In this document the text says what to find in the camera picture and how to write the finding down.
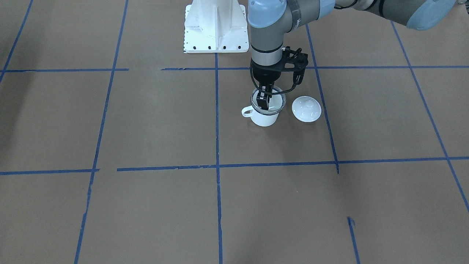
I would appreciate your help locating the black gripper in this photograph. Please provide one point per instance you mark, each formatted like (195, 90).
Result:
(264, 77)

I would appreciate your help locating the white enamel cup lid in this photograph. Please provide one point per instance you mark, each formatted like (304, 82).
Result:
(306, 109)

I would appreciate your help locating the white enamel cup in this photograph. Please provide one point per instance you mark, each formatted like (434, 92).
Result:
(257, 118)

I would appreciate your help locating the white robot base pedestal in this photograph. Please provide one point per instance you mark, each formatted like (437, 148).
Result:
(215, 26)

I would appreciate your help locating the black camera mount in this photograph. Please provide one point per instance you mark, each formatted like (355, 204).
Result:
(294, 61)

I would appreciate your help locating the clear glass funnel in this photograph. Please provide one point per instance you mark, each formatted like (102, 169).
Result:
(275, 104)

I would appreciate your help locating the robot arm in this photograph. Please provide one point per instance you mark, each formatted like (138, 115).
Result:
(277, 69)

